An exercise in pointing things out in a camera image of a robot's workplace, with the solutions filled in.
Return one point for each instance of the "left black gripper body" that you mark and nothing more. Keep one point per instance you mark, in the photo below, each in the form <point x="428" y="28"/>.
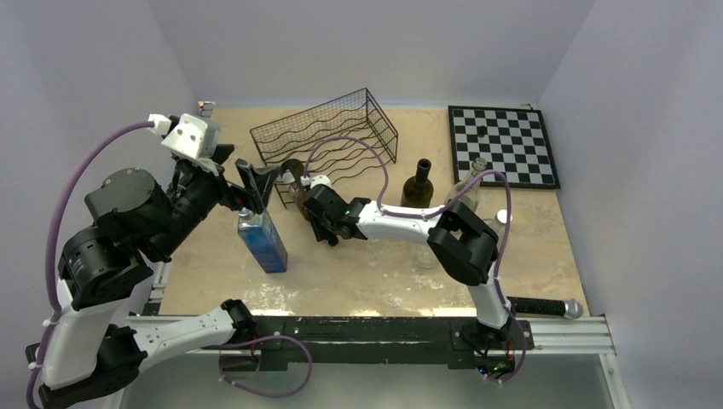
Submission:
<point x="198" y="192"/>

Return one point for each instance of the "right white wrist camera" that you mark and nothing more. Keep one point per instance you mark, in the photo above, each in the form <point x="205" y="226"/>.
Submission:
<point x="309" y="182"/>

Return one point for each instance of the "black silver microphone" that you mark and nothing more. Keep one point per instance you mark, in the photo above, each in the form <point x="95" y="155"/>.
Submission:
<point x="569" y="309"/>

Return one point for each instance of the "green wine bottle gold label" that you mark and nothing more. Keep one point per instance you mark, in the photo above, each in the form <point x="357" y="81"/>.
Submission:
<point x="291" y="172"/>

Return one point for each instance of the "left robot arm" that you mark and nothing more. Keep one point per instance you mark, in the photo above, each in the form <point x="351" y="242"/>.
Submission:
<point x="83" y="355"/>

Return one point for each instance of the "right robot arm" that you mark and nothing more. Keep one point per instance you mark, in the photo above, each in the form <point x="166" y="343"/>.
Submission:
<point x="465" y="246"/>

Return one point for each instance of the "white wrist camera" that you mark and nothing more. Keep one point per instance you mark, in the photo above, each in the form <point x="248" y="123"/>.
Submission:
<point x="309" y="182"/>
<point x="195" y="139"/>

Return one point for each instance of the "clear uncapped glass bottle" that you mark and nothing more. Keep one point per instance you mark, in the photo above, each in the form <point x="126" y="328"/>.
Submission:
<point x="466" y="191"/>

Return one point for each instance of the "dark brown wine bottle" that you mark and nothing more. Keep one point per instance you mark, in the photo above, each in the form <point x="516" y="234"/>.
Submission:
<point x="417" y="190"/>

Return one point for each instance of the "black white chessboard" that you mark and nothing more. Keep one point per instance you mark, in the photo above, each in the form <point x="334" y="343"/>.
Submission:
<point x="517" y="145"/>

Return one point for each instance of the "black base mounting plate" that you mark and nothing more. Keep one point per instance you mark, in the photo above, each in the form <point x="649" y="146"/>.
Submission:
<point x="454" y="342"/>

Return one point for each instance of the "clear bottle white cap left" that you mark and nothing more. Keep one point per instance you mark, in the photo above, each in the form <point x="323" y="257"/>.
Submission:
<point x="423" y="256"/>

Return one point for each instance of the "clear bottle white cap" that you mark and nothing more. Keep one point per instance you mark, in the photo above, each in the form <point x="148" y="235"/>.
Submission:
<point x="499" y="224"/>
<point x="423" y="256"/>

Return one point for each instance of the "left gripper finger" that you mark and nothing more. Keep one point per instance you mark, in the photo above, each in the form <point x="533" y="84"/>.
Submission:
<point x="257" y="185"/>
<point x="221" y="153"/>

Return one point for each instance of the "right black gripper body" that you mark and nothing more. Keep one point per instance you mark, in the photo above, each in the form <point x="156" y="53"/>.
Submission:
<point x="329" y="226"/>

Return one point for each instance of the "blue square glass bottle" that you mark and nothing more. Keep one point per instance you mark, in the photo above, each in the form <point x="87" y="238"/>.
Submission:
<point x="262" y="239"/>

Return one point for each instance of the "clear bottle white cap right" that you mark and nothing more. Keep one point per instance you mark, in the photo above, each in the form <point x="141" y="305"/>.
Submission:
<point x="499" y="224"/>

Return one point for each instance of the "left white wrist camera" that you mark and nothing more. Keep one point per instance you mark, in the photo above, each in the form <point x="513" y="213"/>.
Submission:
<point x="195" y="139"/>

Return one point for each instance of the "black wire wine rack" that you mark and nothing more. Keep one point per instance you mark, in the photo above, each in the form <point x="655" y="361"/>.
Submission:
<point x="348" y="139"/>

